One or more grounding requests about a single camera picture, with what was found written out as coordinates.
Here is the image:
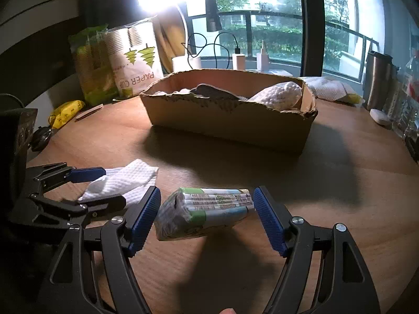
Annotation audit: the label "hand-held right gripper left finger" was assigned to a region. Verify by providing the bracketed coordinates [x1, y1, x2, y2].
[37, 186, 162, 314]

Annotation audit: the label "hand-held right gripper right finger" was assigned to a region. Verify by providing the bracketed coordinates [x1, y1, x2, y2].
[253, 186, 382, 314]

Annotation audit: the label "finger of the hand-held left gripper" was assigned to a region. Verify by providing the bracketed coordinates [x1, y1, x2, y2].
[28, 163, 107, 190]
[28, 193, 128, 228]

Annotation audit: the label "white embossed towel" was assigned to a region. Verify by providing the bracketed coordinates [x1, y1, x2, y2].
[78, 159, 159, 207]

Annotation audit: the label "green tissue packet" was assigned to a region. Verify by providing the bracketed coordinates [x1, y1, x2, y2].
[154, 187, 255, 242]

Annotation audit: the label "cardboard box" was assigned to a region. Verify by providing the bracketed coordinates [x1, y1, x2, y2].
[139, 69, 319, 156]

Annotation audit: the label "white dotted cloth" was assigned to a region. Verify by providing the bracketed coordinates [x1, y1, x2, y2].
[248, 81, 303, 111]

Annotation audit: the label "grey cloth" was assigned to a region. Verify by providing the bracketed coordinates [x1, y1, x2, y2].
[191, 84, 243, 100]

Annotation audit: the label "black round knob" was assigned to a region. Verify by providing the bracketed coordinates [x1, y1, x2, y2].
[31, 127, 52, 153]

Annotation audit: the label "small wooden stick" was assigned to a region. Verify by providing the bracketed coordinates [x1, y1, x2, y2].
[75, 104, 104, 120]

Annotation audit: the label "yellow packet black print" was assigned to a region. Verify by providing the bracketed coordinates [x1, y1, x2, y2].
[48, 100, 86, 129]

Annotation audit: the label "green cup pack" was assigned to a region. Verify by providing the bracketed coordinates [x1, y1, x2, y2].
[68, 24, 120, 106]

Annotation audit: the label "white paper cup pack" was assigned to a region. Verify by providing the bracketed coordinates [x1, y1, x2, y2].
[104, 18, 164, 99]

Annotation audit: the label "white napkin pack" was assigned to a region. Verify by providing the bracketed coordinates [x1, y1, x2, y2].
[299, 76, 356, 101]

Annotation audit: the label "white desk lamp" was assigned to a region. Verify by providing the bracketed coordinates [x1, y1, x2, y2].
[136, 0, 205, 73]

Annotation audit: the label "pale yellow flat pack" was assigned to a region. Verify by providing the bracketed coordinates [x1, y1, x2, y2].
[340, 92, 365, 104]

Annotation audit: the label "small white case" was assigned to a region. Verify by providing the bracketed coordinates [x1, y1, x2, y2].
[369, 109, 392, 125]

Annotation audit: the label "white tall charger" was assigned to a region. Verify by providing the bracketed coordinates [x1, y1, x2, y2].
[256, 41, 269, 71]

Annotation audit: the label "white square charger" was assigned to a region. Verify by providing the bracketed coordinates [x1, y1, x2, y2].
[232, 52, 246, 71]

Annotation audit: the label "steel travel tumbler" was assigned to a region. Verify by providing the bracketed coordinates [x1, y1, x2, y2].
[363, 51, 398, 112]

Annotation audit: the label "clear water bottle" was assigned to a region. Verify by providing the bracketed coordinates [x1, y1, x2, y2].
[398, 52, 419, 138]

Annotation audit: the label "dark hanging trousers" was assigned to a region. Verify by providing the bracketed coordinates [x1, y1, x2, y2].
[205, 0, 222, 32]

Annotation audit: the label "balcony railing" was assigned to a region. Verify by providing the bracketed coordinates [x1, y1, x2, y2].
[190, 10, 380, 66]

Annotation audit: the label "black charging cable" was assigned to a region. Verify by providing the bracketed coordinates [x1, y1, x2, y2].
[181, 32, 243, 69]

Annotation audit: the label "black window frame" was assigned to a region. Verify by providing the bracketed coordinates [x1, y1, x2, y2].
[296, 0, 328, 77]

